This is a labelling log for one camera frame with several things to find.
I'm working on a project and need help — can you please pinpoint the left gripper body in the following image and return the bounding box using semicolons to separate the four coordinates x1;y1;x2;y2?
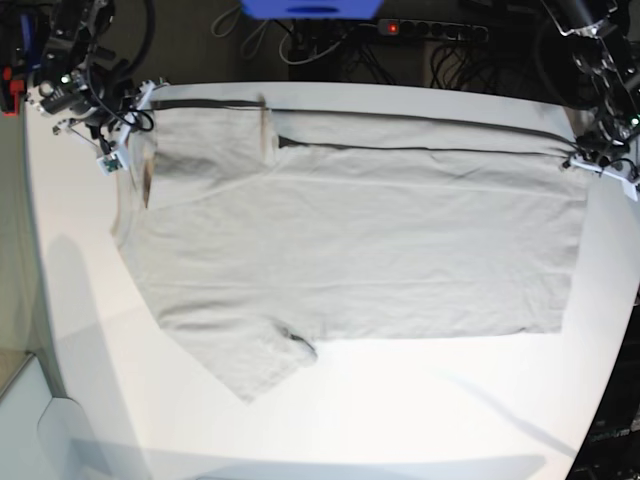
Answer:
560;133;639;183

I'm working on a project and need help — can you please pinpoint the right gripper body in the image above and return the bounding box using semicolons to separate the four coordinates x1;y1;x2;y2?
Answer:
52;77;161;158

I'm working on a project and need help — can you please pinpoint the grey t-shirt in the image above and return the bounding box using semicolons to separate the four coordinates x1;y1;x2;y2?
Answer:
112;100;588;401

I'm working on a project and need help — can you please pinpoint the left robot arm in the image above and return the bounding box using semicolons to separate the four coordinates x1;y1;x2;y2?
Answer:
534;1;639;190

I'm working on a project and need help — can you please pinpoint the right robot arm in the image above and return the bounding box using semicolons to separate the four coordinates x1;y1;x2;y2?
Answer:
30;1;159;174

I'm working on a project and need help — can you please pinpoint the red and blue clamp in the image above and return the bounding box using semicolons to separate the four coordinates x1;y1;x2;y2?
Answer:
1;4;33;116

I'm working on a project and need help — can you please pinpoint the blue box overhead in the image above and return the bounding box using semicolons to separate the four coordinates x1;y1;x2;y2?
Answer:
240;0;383;20

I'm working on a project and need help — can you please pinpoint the black power strip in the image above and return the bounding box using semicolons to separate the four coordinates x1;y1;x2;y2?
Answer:
377;19;489;43

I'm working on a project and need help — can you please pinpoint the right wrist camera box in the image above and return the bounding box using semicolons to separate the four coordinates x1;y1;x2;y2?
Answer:
96;151;129;176

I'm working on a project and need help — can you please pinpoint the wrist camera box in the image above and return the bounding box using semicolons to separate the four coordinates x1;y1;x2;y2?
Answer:
96;151;129;176
621;181;639;202

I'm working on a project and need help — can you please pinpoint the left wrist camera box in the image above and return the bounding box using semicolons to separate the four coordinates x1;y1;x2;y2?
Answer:
621;181;639;202

